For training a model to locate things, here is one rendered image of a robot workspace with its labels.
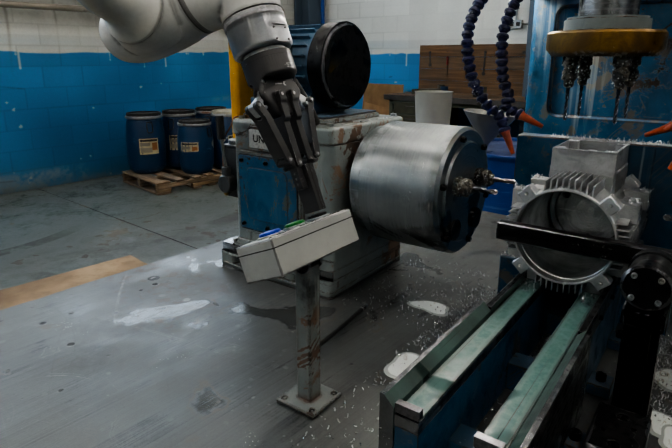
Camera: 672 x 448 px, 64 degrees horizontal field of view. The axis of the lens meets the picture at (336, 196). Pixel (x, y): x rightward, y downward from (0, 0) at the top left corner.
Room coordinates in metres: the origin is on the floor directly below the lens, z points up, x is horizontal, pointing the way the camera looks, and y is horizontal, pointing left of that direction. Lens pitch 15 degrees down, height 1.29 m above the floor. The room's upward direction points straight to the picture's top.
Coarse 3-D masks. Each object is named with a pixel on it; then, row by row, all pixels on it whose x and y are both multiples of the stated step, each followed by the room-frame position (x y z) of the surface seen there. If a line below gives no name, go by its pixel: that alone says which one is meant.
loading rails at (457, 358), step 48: (528, 288) 0.83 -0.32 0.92; (480, 336) 0.67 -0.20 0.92; (528, 336) 0.81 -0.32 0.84; (576, 336) 0.67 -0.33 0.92; (432, 384) 0.56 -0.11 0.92; (480, 384) 0.64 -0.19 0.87; (528, 384) 0.56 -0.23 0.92; (576, 384) 0.61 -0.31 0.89; (384, 432) 0.52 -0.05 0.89; (432, 432) 0.52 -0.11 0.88; (480, 432) 0.46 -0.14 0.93; (528, 432) 0.46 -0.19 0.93; (576, 432) 0.59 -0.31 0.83
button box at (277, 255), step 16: (304, 224) 0.68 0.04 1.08; (320, 224) 0.70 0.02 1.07; (336, 224) 0.72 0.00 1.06; (352, 224) 0.75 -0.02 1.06; (256, 240) 0.69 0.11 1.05; (272, 240) 0.63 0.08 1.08; (288, 240) 0.65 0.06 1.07; (304, 240) 0.67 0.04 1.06; (320, 240) 0.69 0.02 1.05; (336, 240) 0.71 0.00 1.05; (352, 240) 0.74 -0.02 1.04; (240, 256) 0.66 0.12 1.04; (256, 256) 0.64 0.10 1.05; (272, 256) 0.62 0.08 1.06; (288, 256) 0.63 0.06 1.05; (304, 256) 0.65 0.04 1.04; (320, 256) 0.68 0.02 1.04; (256, 272) 0.64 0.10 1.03; (272, 272) 0.62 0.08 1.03; (288, 272) 0.62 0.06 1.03
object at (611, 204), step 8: (632, 176) 0.92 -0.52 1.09; (624, 184) 0.92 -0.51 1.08; (632, 184) 0.92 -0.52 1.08; (640, 184) 0.92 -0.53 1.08; (520, 192) 0.85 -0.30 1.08; (528, 192) 0.85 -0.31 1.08; (536, 192) 0.84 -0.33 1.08; (608, 200) 0.78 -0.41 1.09; (616, 200) 0.78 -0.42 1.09; (608, 208) 0.78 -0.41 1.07; (616, 208) 0.77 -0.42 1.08; (520, 264) 0.85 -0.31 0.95; (520, 272) 0.85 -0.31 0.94; (592, 280) 0.78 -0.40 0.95; (600, 280) 0.78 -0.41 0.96; (608, 280) 0.77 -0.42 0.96; (600, 288) 0.77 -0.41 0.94
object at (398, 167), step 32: (384, 128) 1.07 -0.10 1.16; (416, 128) 1.04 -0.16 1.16; (448, 128) 1.02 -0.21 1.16; (384, 160) 1.00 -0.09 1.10; (416, 160) 0.97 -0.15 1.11; (448, 160) 0.95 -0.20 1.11; (480, 160) 1.06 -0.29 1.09; (352, 192) 1.04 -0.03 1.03; (384, 192) 0.98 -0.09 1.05; (416, 192) 0.94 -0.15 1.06; (448, 192) 0.95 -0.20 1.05; (384, 224) 1.00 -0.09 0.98; (416, 224) 0.95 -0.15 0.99; (448, 224) 0.95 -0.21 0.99
